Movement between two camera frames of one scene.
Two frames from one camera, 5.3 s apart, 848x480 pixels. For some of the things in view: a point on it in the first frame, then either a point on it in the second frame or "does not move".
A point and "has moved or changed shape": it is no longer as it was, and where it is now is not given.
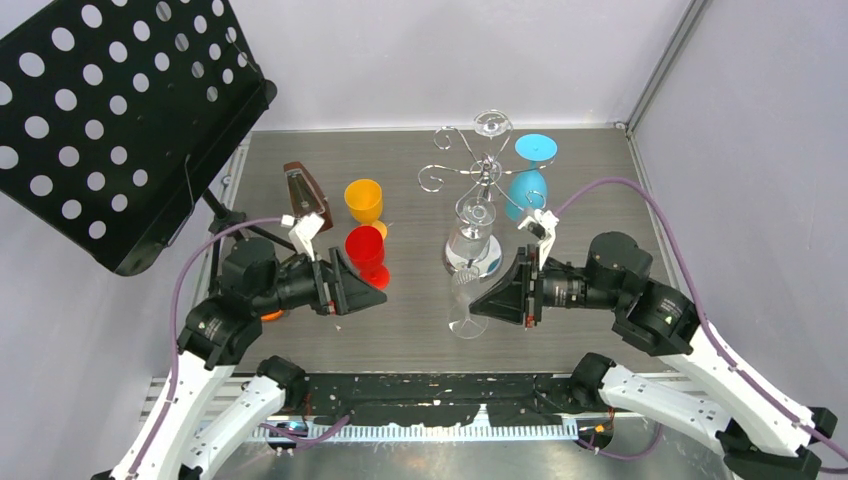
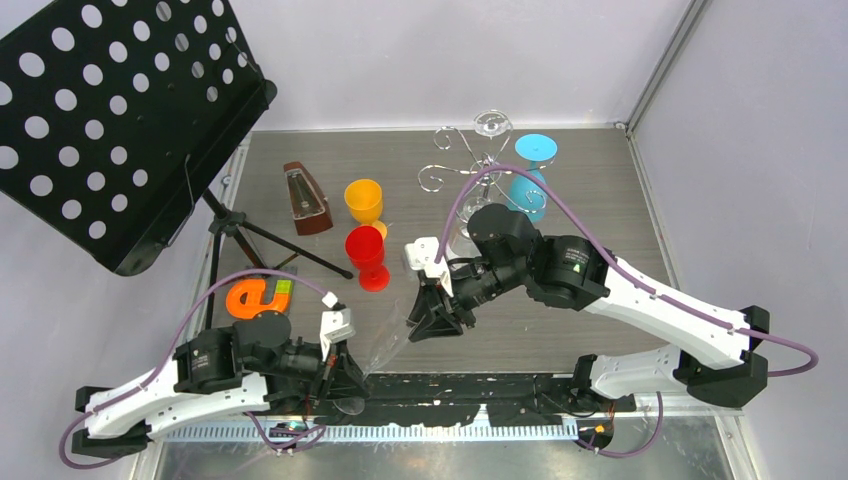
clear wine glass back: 492,123 does not move
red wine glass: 364,246 does not move
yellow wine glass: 364,197 does not move
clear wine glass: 466,280 has moved or changed shape
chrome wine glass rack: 494,262 has moved or changed shape
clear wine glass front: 470,241 does not move
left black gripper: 347,287 to 345,378
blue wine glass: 529,190 does not move
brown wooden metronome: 306,196 does not move
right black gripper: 506,298 to 433,315
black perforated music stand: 113,113 does not move
